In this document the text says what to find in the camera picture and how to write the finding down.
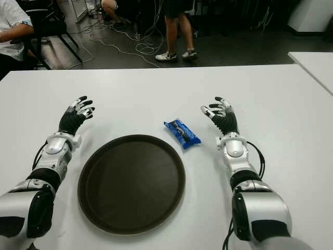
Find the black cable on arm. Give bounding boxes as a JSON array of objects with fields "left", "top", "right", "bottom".
[
  {"left": 32, "top": 142, "right": 50, "bottom": 170},
  {"left": 246, "top": 140, "right": 266, "bottom": 180}
]

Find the crouching person in dark clothes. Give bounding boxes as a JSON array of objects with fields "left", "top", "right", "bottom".
[{"left": 100, "top": 0, "right": 125, "bottom": 28}]

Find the round dark brown tray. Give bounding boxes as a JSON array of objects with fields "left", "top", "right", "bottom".
[{"left": 77, "top": 134, "right": 186, "bottom": 236}]

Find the walking person in black shorts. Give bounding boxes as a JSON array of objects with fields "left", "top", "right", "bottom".
[{"left": 155, "top": 0, "right": 200, "bottom": 63}]

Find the neighbouring white table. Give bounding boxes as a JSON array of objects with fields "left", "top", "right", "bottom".
[{"left": 287, "top": 51, "right": 333, "bottom": 96}]

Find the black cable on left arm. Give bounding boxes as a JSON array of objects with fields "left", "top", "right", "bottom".
[{"left": 32, "top": 142, "right": 50, "bottom": 170}]

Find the seated person in white shirt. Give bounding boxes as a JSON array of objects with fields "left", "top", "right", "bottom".
[{"left": 0, "top": 0, "right": 39, "bottom": 79}]

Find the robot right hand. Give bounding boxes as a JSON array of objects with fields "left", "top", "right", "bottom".
[{"left": 200, "top": 96, "right": 239, "bottom": 136}]

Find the black wooden chair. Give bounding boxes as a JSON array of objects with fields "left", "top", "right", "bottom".
[{"left": 25, "top": 0, "right": 83, "bottom": 70}]

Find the blue Oreo cookie packet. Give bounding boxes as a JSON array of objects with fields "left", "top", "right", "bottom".
[{"left": 163, "top": 117, "right": 202, "bottom": 151}]

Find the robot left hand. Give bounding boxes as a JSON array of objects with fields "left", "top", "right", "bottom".
[{"left": 58, "top": 95, "right": 96, "bottom": 136}]

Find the white cable on floor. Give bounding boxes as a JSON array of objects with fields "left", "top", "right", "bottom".
[{"left": 78, "top": 18, "right": 172, "bottom": 69}]

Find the white cabinet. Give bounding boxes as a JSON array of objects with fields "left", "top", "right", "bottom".
[{"left": 74, "top": 0, "right": 88, "bottom": 23}]

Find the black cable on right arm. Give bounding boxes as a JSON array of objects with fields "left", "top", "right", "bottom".
[{"left": 246, "top": 140, "right": 266, "bottom": 180}]

